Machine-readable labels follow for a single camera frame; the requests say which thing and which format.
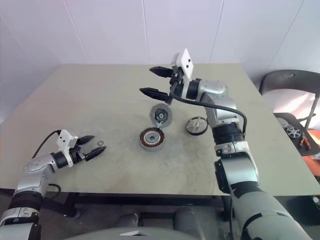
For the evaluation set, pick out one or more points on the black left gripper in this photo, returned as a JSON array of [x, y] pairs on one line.
[[76, 153]]

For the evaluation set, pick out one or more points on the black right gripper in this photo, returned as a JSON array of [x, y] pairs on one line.
[[177, 78]]

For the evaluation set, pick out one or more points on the grey round motor lid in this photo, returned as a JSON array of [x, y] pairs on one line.
[[167, 117]]

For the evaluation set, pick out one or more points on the spoked rotor with black rim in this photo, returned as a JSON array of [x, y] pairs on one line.
[[193, 127]]

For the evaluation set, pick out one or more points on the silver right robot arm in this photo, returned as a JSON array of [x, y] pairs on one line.
[[240, 172]]

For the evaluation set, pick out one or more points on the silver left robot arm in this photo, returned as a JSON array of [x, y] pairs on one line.
[[37, 165]]

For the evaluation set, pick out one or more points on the motor housing with copper windings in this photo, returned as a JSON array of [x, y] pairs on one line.
[[145, 140]]

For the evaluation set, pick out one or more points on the silver spoked wheel part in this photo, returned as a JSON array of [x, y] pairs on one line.
[[293, 131]]

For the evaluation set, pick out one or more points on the dark grey rounded shape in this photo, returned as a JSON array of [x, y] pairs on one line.
[[127, 220]]

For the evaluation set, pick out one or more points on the black plastic chair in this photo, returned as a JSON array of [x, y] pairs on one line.
[[287, 80]]

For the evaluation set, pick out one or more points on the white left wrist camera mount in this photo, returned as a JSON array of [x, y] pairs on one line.
[[64, 140]]

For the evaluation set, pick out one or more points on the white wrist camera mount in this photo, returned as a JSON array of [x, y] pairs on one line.
[[187, 63], [64, 140]]

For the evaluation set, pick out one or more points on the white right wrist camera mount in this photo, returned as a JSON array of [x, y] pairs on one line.
[[187, 63]]

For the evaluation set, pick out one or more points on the black table frame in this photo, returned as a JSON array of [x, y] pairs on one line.
[[150, 198]]

